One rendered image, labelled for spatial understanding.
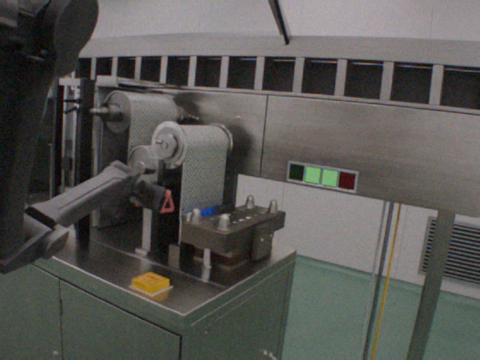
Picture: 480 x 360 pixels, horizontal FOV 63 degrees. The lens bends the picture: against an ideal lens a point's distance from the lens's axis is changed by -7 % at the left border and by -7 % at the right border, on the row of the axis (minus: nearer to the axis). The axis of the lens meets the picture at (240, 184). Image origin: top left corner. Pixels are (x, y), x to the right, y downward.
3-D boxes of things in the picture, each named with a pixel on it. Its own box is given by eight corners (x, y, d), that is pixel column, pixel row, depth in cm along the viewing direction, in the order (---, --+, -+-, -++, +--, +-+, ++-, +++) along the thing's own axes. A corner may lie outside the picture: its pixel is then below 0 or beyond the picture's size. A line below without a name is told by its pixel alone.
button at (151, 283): (131, 286, 106) (132, 278, 106) (150, 279, 112) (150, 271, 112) (151, 295, 103) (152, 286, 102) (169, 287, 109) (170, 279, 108)
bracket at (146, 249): (134, 252, 132) (138, 158, 127) (147, 248, 138) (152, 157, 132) (145, 256, 130) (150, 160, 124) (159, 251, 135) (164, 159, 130)
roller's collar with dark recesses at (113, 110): (98, 121, 138) (99, 102, 137) (111, 121, 143) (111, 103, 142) (110, 122, 135) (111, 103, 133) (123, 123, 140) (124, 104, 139)
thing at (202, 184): (179, 219, 131) (183, 161, 127) (220, 208, 151) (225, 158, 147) (180, 220, 130) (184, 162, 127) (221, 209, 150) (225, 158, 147)
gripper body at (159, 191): (159, 211, 113) (143, 201, 107) (132, 203, 118) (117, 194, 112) (168, 189, 115) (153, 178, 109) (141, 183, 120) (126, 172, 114)
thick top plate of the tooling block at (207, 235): (180, 241, 126) (182, 222, 125) (246, 219, 160) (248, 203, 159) (225, 254, 118) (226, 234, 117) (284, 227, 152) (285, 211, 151)
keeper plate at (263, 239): (250, 259, 133) (254, 226, 131) (265, 252, 142) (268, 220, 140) (257, 261, 132) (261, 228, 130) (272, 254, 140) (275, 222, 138)
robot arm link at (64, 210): (49, 240, 62) (-5, 207, 62) (40, 268, 64) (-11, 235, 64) (150, 174, 103) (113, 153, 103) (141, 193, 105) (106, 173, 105)
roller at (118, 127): (103, 130, 145) (105, 91, 143) (151, 130, 167) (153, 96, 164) (130, 135, 138) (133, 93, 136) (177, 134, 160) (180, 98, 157)
